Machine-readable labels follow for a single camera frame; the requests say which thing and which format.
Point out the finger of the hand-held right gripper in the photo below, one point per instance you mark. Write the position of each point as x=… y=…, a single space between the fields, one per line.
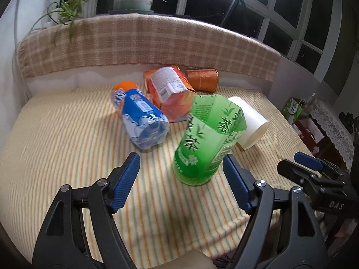
x=308 y=158
x=294 y=173

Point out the blue bottle orange cap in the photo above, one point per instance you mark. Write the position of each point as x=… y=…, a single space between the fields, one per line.
x=140 y=115

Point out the orange juice carton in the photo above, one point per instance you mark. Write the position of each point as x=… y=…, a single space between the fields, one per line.
x=168 y=92

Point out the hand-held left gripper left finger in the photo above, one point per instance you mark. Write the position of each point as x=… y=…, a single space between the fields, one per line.
x=126 y=178

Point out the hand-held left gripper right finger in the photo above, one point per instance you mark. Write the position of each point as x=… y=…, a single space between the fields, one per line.
x=235 y=183

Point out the dark red box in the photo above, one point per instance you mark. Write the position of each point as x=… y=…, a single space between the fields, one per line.
x=308 y=131

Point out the plaid brown blanket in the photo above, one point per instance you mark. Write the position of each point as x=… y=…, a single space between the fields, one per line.
x=126 y=44

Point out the brown paper cup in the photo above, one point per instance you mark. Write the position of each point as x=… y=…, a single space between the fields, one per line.
x=202 y=80

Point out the green cut bottle cup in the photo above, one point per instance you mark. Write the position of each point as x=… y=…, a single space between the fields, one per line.
x=204 y=143

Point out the white lace cloth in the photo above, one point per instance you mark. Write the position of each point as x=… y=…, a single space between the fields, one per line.
x=332 y=126

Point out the black tripod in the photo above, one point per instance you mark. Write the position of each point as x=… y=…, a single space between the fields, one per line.
x=235 y=4

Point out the green paper box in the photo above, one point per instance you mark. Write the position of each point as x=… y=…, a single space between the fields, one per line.
x=292 y=110

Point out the white cup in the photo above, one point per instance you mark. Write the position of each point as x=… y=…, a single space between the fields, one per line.
x=253 y=126

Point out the striped beige blanket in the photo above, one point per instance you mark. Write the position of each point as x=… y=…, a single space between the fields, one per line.
x=61 y=134

